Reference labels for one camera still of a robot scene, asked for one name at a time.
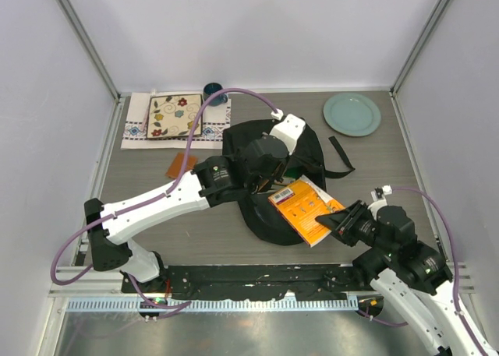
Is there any purple cable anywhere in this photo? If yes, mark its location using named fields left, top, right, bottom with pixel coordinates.
left=50, top=87, right=284, bottom=320
left=356, top=185, right=488, bottom=356

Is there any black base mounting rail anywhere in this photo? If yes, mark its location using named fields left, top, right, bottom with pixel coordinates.
left=137, top=264, right=372, bottom=301

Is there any white patterned cloth mat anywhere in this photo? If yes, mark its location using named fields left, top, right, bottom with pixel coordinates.
left=121, top=93, right=231, bottom=150

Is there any light teal round plate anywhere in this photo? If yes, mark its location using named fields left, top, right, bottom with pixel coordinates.
left=323, top=92, right=382, bottom=137

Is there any brown leather wallet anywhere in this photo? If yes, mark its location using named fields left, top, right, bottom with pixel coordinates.
left=165, top=152, right=198, bottom=179

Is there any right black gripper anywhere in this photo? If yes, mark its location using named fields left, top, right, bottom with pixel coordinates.
left=314, top=199, right=396, bottom=256

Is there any green coin book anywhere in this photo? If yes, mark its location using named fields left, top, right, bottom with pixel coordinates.
left=283, top=169, right=301, bottom=179

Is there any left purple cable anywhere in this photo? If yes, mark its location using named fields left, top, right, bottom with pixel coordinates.
left=50, top=87, right=284, bottom=320

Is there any white slotted cable duct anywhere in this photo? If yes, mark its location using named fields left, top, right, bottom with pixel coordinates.
left=66, top=295, right=359, bottom=312

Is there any orange paperback book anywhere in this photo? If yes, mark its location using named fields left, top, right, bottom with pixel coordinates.
left=268, top=175, right=345, bottom=248

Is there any dark blue ceramic cup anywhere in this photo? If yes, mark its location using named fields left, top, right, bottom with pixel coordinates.
left=203, top=83, right=228, bottom=107

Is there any floral square ceramic plate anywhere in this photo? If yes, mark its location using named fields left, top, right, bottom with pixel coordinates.
left=147, top=94, right=202, bottom=140

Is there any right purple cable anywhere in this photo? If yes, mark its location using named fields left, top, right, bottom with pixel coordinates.
left=356, top=185, right=488, bottom=356

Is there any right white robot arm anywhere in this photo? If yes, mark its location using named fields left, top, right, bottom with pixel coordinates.
left=316, top=200, right=498, bottom=355

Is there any black student backpack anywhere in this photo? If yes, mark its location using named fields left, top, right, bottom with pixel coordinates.
left=222, top=119, right=355, bottom=246

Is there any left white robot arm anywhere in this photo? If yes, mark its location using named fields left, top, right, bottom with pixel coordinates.
left=84, top=135, right=296, bottom=293

